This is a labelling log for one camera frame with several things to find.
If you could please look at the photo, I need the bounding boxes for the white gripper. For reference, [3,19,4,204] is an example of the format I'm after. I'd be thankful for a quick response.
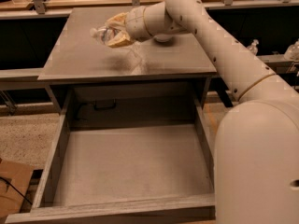
[105,6,151,48]

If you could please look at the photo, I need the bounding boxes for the clear plastic water bottle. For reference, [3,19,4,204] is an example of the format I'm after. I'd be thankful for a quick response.
[90,26,117,45]

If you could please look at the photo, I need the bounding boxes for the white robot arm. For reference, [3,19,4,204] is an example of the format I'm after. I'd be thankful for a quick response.
[107,0,299,224]

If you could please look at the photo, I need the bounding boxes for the grey open top drawer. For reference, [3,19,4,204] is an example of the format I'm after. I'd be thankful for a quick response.
[5,105,217,224]

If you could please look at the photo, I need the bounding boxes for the small clear sanitizer bottle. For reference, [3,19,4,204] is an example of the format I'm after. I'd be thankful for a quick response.
[247,39,259,55]

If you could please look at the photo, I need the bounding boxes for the clear bottle at right edge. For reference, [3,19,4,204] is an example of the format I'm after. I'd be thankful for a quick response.
[284,40,299,61]

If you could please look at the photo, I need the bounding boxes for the white ceramic bowl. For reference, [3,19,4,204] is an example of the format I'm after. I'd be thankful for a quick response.
[154,35,172,43]

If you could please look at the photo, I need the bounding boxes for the grey wooden cabinet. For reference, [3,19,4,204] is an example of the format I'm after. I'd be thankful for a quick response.
[37,5,218,129]

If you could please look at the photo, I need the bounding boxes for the brown cardboard box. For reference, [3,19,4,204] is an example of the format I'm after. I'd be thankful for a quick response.
[0,160,34,218]

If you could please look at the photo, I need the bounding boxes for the grey long bench rail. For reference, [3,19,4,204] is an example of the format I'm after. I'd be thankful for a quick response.
[0,54,298,91]

